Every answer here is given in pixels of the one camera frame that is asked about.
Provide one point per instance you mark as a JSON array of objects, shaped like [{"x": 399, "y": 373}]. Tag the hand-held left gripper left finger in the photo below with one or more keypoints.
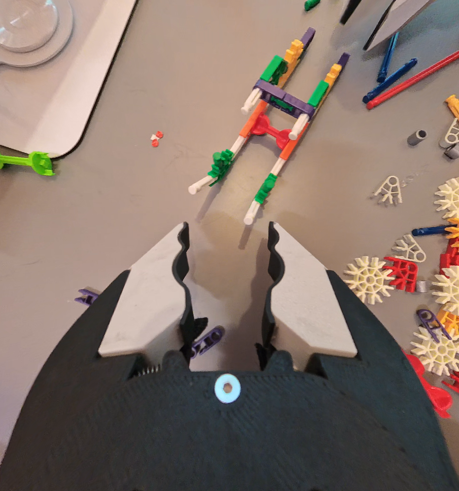
[{"x": 145, "y": 307}]

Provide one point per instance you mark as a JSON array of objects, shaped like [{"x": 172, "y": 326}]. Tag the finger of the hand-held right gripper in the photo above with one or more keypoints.
[
  {"x": 400, "y": 19},
  {"x": 350, "y": 11}
]

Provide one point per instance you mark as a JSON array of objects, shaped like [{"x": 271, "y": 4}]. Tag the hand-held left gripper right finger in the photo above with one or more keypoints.
[{"x": 310, "y": 307}]

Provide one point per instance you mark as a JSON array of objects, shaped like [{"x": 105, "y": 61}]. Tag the short green toy rod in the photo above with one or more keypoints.
[
  {"x": 278, "y": 102},
  {"x": 311, "y": 4}
]

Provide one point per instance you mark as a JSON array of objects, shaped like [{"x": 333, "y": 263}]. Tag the grey toy spacer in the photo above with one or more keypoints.
[
  {"x": 422, "y": 287},
  {"x": 454, "y": 151},
  {"x": 416, "y": 138}
]

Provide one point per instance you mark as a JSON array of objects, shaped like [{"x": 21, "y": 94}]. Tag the toy rail assembly with spool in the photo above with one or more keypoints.
[{"x": 248, "y": 126}]

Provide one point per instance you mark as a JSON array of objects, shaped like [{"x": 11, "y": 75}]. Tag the dark blue toy rod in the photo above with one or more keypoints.
[
  {"x": 387, "y": 57},
  {"x": 429, "y": 231},
  {"x": 390, "y": 80}
]

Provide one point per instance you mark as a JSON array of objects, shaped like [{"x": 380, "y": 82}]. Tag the red toy rod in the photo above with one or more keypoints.
[{"x": 417, "y": 75}]

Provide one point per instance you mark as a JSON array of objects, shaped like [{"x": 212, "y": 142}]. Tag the white snowflake toy connector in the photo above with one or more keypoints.
[
  {"x": 367, "y": 280},
  {"x": 458, "y": 289},
  {"x": 450, "y": 197},
  {"x": 438, "y": 351}
]

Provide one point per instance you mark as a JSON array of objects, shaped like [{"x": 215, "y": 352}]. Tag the joined purple toy connectors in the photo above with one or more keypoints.
[{"x": 210, "y": 337}]

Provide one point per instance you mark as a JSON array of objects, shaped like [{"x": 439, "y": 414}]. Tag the grey toy connector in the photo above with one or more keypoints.
[
  {"x": 454, "y": 132},
  {"x": 411, "y": 251},
  {"x": 388, "y": 190}
]

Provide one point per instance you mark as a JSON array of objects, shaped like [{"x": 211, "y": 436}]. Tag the red toy spool piece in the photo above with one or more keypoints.
[{"x": 438, "y": 397}]

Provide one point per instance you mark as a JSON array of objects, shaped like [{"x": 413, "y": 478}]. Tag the small clear plastic scrap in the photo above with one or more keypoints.
[{"x": 410, "y": 179}]

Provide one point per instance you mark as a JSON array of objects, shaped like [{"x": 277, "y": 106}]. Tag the small red white scrap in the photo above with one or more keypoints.
[{"x": 156, "y": 139}]

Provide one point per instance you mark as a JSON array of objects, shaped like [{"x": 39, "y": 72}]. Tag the lime green toy spool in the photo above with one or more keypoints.
[{"x": 39, "y": 163}]

